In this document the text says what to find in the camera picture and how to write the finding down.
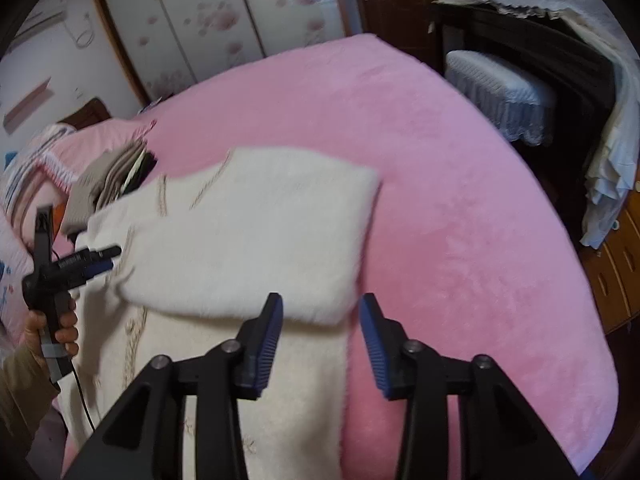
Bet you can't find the pink ruffled pillow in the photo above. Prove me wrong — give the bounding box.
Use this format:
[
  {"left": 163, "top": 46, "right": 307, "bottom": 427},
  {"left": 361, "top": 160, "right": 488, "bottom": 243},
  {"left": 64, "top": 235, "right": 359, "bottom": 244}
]
[{"left": 27, "top": 117, "right": 157, "bottom": 198}]

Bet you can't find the white covered piano stool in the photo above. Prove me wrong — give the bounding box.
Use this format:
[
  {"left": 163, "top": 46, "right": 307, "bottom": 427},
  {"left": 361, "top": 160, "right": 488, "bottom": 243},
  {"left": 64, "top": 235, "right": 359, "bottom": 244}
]
[{"left": 444, "top": 50, "right": 559, "bottom": 149}]

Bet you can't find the floral sliding door wardrobe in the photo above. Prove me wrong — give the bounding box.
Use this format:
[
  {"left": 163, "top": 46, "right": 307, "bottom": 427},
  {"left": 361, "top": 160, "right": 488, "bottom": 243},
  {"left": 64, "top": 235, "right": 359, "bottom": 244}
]
[{"left": 90, "top": 0, "right": 362, "bottom": 107}]

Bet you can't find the brown wooden headboard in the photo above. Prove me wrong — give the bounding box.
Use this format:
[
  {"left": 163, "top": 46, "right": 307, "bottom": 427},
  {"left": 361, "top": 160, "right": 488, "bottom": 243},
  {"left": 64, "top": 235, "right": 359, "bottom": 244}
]
[{"left": 56, "top": 97, "right": 114, "bottom": 132}]

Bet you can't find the black piano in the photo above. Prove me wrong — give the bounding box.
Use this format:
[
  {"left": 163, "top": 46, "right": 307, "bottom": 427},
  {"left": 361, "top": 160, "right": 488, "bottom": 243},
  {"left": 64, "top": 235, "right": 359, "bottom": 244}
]
[{"left": 429, "top": 2, "right": 617, "bottom": 228}]

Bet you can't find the white air conditioner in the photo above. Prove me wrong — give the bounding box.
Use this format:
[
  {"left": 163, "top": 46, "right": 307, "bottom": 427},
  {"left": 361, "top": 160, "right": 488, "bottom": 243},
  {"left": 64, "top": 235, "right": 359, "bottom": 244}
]
[{"left": 9, "top": 7, "right": 69, "bottom": 47}]

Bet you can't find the stack of folded clothes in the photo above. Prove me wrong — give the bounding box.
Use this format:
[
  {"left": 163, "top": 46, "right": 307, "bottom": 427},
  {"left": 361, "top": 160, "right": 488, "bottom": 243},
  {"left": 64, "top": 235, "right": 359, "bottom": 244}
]
[{"left": 125, "top": 152, "right": 159, "bottom": 194}]

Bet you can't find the black cable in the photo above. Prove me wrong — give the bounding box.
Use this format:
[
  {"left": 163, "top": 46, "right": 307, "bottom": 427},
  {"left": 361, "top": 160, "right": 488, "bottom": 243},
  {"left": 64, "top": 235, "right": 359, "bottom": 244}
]
[{"left": 69, "top": 357, "right": 97, "bottom": 433}]

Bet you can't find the pink bed blanket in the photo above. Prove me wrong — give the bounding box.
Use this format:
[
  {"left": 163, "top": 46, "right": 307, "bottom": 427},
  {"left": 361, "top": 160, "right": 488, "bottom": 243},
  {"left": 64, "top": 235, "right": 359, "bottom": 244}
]
[{"left": 47, "top": 32, "right": 621, "bottom": 480}]

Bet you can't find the wooden dresser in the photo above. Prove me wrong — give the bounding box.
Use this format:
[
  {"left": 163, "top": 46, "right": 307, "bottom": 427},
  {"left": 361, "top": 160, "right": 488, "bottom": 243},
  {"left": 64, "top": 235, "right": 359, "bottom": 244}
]
[{"left": 579, "top": 204, "right": 640, "bottom": 337}]

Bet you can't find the pink wall shelf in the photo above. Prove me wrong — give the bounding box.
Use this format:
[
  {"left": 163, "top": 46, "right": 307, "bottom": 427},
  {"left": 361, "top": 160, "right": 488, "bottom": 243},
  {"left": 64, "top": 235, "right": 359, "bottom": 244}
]
[{"left": 2, "top": 77, "right": 54, "bottom": 134}]

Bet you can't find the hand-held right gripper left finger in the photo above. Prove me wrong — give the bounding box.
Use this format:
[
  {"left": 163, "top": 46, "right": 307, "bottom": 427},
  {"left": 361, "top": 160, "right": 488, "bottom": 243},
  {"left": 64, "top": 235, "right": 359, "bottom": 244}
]
[{"left": 62, "top": 292, "right": 284, "bottom": 480}]

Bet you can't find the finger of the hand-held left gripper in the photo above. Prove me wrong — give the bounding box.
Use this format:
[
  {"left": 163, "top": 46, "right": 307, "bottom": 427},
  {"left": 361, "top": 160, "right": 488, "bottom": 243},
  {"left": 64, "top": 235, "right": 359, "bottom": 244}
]
[
  {"left": 80, "top": 259, "right": 115, "bottom": 281},
  {"left": 74, "top": 245, "right": 123, "bottom": 267}
]

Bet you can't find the folded beige sweater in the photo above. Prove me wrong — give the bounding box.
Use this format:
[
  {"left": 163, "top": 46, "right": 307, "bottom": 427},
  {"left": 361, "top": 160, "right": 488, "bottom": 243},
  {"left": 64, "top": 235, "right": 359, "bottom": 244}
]
[{"left": 62, "top": 142, "right": 151, "bottom": 235}]

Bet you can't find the white fuzzy sweater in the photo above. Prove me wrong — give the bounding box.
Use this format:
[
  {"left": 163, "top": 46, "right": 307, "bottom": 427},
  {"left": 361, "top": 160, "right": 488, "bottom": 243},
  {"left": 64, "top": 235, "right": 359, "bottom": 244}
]
[{"left": 59, "top": 147, "right": 384, "bottom": 480}]

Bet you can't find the brown wooden door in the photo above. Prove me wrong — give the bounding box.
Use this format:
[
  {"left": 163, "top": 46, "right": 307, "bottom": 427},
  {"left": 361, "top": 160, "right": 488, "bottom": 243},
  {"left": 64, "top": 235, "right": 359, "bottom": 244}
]
[{"left": 347, "top": 0, "right": 447, "bottom": 77}]

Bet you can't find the folded light green garment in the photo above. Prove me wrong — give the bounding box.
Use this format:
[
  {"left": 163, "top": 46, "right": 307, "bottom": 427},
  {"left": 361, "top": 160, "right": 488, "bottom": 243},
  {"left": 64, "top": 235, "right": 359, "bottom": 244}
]
[{"left": 122, "top": 157, "right": 147, "bottom": 193}]

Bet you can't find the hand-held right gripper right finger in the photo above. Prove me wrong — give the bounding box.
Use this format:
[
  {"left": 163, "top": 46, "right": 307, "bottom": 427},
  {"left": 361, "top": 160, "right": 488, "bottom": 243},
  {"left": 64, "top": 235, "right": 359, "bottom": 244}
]
[{"left": 360, "top": 293, "right": 583, "bottom": 480}]

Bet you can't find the person's left hand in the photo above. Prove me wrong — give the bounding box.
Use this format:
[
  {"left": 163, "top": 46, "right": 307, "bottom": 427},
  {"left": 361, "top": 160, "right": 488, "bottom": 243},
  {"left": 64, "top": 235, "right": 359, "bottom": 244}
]
[{"left": 24, "top": 307, "right": 81, "bottom": 359}]

